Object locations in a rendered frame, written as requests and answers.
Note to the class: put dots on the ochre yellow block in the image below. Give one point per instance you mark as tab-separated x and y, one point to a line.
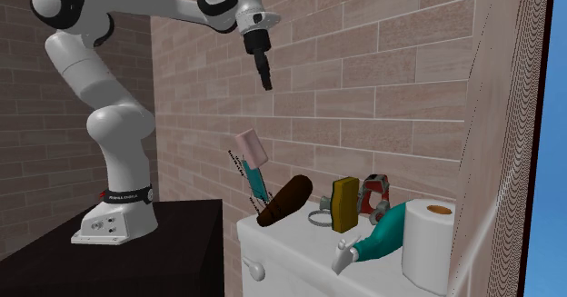
345	205

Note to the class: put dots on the dark brown oblong object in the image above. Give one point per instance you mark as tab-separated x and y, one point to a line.
285	200

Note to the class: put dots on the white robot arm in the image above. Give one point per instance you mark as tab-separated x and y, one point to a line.
84	79

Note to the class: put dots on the red and grey tool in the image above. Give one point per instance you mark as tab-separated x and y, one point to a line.
375	186

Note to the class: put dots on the pink and teal brush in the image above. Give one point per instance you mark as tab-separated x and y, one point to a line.
251	147

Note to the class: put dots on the white toilet paper roll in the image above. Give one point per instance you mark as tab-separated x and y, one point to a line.
427	247

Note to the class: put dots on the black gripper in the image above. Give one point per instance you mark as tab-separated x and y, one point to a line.
256	43

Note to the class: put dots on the black robot stand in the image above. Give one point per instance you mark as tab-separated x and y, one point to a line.
177	252

